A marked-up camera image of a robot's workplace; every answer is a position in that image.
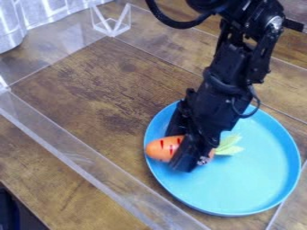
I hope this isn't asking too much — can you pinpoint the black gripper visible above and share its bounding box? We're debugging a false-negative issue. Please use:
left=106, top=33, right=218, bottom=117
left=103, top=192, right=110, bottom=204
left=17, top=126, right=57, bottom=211
left=166, top=69, right=258, bottom=173

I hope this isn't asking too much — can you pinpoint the orange toy carrot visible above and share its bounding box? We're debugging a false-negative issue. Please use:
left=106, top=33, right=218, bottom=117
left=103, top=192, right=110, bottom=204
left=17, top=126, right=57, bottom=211
left=146, top=134, right=245, bottom=164

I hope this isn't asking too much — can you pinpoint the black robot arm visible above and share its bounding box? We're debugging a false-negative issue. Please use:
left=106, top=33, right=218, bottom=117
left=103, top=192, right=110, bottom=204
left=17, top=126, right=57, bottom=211
left=166, top=0, right=289, bottom=172

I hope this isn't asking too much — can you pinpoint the blue plastic plate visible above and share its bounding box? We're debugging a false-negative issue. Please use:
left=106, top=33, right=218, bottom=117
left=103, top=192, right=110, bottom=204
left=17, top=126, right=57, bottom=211
left=147, top=110, right=302, bottom=217

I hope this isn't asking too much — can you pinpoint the clear acrylic front barrier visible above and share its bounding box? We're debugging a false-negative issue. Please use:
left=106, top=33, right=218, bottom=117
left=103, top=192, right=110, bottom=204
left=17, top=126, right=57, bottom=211
left=0, top=76, right=210, bottom=230

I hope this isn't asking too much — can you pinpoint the clear acrylic barrier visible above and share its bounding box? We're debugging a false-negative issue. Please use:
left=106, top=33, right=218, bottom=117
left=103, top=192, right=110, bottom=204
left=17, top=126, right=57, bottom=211
left=0, top=0, right=307, bottom=123
left=0, top=76, right=210, bottom=230

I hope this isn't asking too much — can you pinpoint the clear acrylic back barrier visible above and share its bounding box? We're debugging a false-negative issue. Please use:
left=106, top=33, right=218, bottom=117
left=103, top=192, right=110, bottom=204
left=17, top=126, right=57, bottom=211
left=0, top=0, right=307, bottom=123

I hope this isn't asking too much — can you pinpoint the white checkered curtain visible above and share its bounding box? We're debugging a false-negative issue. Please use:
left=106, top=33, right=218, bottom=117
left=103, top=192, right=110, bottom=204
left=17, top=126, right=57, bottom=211
left=0, top=0, right=113, bottom=54

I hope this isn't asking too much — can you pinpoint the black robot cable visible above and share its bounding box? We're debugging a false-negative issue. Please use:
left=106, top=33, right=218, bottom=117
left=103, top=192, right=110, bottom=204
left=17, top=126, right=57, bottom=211
left=145, top=0, right=214, bottom=31

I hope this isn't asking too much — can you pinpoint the clear acrylic corner bracket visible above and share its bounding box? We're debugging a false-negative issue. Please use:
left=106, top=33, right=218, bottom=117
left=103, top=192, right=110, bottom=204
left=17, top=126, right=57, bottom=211
left=90, top=4, right=131, bottom=38

